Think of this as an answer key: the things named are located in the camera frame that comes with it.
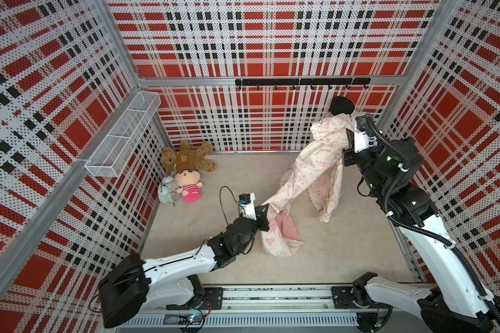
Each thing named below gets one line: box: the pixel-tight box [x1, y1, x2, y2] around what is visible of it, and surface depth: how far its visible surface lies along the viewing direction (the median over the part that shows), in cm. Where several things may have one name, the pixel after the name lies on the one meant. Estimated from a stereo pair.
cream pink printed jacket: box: [261, 113, 355, 258], surface depth 74 cm
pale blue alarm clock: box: [157, 175, 181, 207], surface depth 95 cm
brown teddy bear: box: [161, 139, 216, 173], surface depth 110 cm
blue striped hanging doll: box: [328, 95, 355, 116], surface depth 96 cm
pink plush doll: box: [174, 168, 203, 204], surface depth 102 cm
